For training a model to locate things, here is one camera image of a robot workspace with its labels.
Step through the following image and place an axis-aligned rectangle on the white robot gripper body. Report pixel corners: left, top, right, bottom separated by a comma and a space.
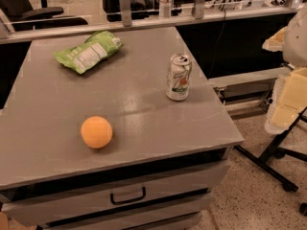
283, 4, 307, 67

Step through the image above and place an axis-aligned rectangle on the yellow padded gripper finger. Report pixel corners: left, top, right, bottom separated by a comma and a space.
262, 27, 286, 52
264, 67, 307, 134

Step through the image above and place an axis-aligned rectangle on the orange fruit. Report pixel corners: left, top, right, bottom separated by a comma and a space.
81, 116, 113, 149

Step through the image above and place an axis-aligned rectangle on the green rice chip bag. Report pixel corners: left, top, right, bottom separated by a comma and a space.
53, 31, 124, 75

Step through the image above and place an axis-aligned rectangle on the black wheeled stand base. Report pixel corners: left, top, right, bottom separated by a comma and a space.
235, 116, 307, 219

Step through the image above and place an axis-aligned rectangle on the white 7up soda can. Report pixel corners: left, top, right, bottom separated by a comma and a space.
166, 54, 192, 101

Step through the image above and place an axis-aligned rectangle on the clear plastic water bottle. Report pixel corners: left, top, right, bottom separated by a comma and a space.
159, 0, 172, 18

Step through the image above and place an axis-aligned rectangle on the grey drawer cabinet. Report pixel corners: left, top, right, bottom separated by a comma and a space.
0, 28, 243, 230

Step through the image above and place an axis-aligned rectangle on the black office chair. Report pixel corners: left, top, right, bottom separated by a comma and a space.
0, 0, 87, 32

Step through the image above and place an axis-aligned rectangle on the grey metal railing frame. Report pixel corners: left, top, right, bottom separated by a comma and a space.
0, 0, 303, 44

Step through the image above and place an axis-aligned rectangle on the black drawer handle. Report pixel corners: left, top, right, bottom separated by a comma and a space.
109, 186, 147, 205

